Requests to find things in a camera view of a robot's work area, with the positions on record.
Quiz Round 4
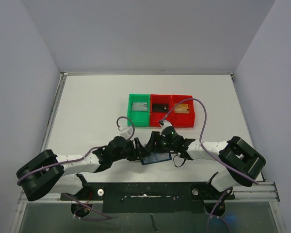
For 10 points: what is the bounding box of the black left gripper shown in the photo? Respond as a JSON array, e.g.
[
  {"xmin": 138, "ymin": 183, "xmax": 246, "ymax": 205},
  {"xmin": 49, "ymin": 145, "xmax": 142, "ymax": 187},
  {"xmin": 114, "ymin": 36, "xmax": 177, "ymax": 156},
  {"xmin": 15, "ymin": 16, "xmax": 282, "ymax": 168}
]
[{"xmin": 112, "ymin": 137, "xmax": 150, "ymax": 162}]

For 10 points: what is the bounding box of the blue leather card holder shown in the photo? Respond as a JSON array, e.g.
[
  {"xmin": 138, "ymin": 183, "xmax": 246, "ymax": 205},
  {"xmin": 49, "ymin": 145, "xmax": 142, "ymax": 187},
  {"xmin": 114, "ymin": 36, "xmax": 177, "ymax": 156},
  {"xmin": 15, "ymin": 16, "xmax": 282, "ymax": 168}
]
[{"xmin": 141, "ymin": 153, "xmax": 172, "ymax": 165}]

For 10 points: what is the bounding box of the silver card from holder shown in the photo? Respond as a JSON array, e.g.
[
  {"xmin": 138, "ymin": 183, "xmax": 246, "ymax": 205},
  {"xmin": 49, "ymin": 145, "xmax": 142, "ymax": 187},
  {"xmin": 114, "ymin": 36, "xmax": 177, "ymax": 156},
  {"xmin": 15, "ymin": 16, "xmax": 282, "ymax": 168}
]
[{"xmin": 131, "ymin": 102, "xmax": 148, "ymax": 112}]

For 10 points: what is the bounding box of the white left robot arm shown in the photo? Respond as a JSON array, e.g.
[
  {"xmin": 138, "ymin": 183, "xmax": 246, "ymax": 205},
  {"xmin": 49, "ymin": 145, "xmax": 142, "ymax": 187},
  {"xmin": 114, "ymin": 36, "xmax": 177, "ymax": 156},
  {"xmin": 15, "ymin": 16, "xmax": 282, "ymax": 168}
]
[{"xmin": 16, "ymin": 136, "xmax": 150, "ymax": 201}]

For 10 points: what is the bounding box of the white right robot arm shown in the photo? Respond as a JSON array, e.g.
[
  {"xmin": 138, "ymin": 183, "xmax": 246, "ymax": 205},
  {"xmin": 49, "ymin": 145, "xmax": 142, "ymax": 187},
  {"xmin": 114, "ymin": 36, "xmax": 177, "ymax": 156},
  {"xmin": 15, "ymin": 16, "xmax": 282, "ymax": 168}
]
[{"xmin": 145, "ymin": 130, "xmax": 266, "ymax": 199}]

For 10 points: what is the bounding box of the black credit card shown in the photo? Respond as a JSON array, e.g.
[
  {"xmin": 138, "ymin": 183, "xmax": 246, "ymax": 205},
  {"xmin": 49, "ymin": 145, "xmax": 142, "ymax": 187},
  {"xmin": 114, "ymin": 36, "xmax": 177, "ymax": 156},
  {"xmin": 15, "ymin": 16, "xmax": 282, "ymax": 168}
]
[{"xmin": 152, "ymin": 103, "xmax": 169, "ymax": 113}]

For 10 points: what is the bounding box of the gold credit card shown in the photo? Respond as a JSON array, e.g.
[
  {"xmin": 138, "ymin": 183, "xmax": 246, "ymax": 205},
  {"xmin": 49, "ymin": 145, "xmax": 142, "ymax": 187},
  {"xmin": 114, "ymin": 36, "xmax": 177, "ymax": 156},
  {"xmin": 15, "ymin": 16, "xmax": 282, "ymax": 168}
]
[{"xmin": 174, "ymin": 103, "xmax": 190, "ymax": 114}]

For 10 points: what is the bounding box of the green plastic bin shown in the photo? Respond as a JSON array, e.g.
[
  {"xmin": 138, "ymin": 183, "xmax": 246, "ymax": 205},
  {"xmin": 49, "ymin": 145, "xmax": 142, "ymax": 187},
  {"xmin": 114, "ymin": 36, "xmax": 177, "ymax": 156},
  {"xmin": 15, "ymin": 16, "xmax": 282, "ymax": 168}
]
[{"xmin": 127, "ymin": 94, "xmax": 150, "ymax": 127}]

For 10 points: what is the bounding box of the right red plastic bin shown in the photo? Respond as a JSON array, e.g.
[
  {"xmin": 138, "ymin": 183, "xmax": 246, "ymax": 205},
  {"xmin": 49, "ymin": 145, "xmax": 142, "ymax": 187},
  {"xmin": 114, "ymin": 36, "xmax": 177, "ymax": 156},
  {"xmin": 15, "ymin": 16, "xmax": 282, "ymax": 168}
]
[{"xmin": 170, "ymin": 95, "xmax": 195, "ymax": 128}]

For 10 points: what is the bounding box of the red plastic bin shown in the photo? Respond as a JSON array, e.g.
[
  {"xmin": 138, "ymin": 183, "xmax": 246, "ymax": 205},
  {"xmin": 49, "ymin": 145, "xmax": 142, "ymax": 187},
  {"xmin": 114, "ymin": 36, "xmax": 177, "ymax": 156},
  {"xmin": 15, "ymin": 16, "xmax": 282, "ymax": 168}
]
[
  {"xmin": 170, "ymin": 95, "xmax": 195, "ymax": 128},
  {"xmin": 149, "ymin": 94, "xmax": 172, "ymax": 127}
]

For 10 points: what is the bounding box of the middle red plastic bin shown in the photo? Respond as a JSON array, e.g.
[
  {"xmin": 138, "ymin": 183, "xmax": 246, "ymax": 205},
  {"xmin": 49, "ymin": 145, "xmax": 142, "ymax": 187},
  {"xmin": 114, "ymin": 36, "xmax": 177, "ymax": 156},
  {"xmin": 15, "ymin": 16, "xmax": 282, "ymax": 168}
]
[{"xmin": 149, "ymin": 94, "xmax": 172, "ymax": 127}]

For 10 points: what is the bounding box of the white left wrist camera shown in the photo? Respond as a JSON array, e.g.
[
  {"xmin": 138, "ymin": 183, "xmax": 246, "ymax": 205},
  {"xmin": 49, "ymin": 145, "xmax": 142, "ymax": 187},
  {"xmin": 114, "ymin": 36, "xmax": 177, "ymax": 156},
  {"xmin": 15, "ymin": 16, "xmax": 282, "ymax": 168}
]
[{"xmin": 118, "ymin": 126, "xmax": 134, "ymax": 140}]

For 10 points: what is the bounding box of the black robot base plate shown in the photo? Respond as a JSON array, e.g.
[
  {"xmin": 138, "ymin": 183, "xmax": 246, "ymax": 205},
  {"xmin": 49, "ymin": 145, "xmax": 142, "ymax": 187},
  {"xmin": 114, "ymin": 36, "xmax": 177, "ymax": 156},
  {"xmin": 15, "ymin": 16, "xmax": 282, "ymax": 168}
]
[{"xmin": 60, "ymin": 174, "xmax": 235, "ymax": 214}]

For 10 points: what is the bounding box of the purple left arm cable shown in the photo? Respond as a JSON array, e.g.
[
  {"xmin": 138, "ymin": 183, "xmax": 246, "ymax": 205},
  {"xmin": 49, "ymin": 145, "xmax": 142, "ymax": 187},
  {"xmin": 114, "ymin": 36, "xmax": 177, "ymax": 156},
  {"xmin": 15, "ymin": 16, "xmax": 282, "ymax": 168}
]
[{"xmin": 16, "ymin": 116, "xmax": 136, "ymax": 186}]

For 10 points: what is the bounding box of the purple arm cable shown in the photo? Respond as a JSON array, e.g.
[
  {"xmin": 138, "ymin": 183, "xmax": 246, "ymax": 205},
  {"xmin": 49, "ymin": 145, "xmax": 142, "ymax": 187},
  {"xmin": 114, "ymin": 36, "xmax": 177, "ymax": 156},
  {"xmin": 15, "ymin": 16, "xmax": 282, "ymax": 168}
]
[
  {"xmin": 16, "ymin": 116, "xmax": 136, "ymax": 186},
  {"xmin": 160, "ymin": 98, "xmax": 259, "ymax": 233}
]

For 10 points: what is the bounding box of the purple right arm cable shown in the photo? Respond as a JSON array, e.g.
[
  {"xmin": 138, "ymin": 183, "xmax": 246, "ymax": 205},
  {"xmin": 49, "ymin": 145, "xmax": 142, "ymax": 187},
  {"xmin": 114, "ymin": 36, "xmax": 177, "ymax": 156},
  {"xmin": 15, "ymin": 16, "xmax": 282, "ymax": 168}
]
[{"xmin": 160, "ymin": 98, "xmax": 259, "ymax": 233}]

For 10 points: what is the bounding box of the aluminium table edge rail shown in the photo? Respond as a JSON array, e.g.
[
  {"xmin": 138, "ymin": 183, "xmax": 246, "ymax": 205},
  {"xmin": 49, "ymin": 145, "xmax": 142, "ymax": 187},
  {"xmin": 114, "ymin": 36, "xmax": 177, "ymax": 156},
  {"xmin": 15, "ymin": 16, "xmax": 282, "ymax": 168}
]
[{"xmin": 8, "ymin": 71, "xmax": 93, "ymax": 233}]

